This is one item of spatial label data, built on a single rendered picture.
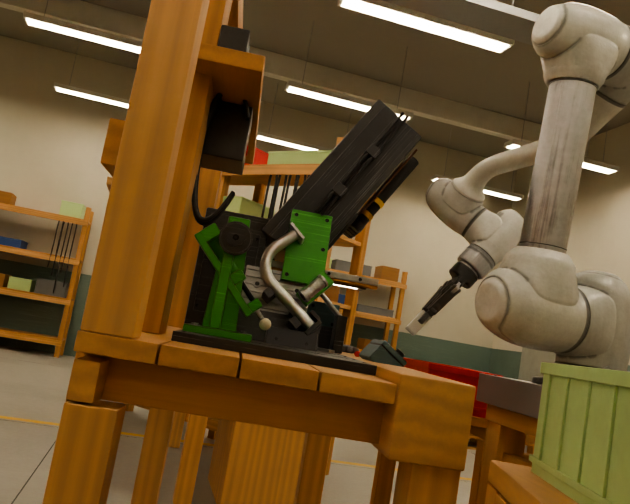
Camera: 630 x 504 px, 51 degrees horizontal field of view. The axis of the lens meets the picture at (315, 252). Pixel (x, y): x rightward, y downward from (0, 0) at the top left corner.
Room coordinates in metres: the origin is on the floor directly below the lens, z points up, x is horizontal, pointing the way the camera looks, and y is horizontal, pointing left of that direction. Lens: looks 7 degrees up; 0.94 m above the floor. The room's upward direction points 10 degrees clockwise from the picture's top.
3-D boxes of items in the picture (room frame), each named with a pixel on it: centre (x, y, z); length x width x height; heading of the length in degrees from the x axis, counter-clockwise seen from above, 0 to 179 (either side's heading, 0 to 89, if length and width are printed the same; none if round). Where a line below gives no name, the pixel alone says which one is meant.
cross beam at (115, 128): (1.87, 0.46, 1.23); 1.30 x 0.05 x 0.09; 6
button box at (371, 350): (1.75, -0.22, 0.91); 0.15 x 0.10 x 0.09; 6
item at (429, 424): (1.94, -0.18, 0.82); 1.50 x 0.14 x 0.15; 6
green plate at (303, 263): (1.84, 0.03, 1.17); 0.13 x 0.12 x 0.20; 6
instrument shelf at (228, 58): (1.88, 0.35, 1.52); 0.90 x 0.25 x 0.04; 6
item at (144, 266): (1.88, 0.39, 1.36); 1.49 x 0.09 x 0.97; 6
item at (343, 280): (2.00, 0.00, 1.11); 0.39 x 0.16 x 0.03; 96
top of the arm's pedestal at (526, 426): (1.53, -0.67, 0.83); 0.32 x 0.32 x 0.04; 10
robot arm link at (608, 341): (1.53, -0.66, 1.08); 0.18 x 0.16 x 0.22; 115
